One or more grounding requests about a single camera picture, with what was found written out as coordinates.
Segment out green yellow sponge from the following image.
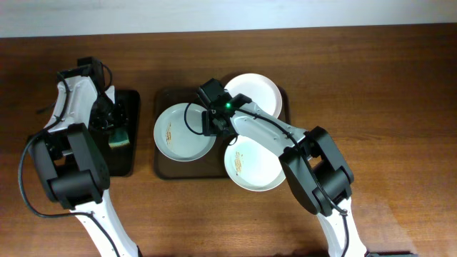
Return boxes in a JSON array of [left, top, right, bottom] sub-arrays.
[[108, 128, 130, 148]]

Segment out white plate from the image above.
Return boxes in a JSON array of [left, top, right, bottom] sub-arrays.
[[224, 73, 283, 118], [154, 103, 216, 162], [224, 136, 286, 192]]

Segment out white plate bottom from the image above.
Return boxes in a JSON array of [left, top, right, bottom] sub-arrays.
[[224, 136, 286, 192]]

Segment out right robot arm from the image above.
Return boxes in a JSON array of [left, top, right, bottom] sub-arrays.
[[197, 79, 375, 257]]

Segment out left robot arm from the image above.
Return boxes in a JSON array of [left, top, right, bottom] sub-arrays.
[[23, 56, 141, 256]]

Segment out brown serving tray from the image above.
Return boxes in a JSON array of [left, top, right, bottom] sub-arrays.
[[153, 85, 291, 180]]

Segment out black tray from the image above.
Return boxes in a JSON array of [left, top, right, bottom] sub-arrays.
[[104, 90, 141, 177]]

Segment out white plate top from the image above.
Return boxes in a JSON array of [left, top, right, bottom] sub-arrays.
[[224, 73, 283, 118]]

